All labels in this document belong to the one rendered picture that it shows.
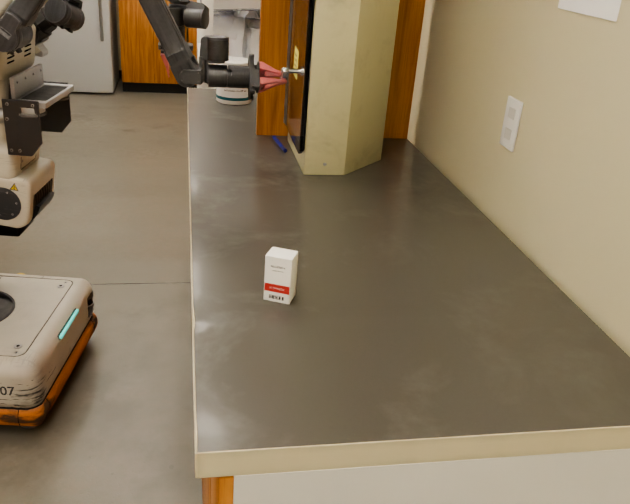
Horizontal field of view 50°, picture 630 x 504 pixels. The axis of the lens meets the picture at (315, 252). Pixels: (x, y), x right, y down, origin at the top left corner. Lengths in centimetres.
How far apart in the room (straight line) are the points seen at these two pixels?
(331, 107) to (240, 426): 105
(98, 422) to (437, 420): 164
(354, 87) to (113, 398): 139
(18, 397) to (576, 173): 172
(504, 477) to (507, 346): 23
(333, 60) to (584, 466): 112
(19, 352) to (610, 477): 176
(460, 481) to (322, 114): 107
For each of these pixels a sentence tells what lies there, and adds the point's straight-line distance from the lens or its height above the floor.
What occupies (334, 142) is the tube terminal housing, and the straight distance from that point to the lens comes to 181.
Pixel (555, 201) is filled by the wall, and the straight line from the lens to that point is 147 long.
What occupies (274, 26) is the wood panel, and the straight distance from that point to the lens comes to 210.
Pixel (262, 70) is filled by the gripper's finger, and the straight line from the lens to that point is 182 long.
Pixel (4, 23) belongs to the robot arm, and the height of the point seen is 127.
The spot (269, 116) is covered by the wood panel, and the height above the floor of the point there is 100.
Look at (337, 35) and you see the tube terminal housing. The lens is 175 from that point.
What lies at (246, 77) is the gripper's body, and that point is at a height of 118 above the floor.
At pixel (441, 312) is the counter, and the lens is 122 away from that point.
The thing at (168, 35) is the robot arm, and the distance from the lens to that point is 182.
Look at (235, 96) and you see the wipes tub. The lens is 251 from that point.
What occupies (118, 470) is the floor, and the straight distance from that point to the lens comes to 226.
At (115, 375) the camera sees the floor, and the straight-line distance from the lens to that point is 265.
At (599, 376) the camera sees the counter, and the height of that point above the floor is 94.
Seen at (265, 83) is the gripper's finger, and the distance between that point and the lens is 180.
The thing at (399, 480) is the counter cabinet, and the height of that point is 87.
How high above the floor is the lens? 153
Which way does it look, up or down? 25 degrees down
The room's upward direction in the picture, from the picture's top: 5 degrees clockwise
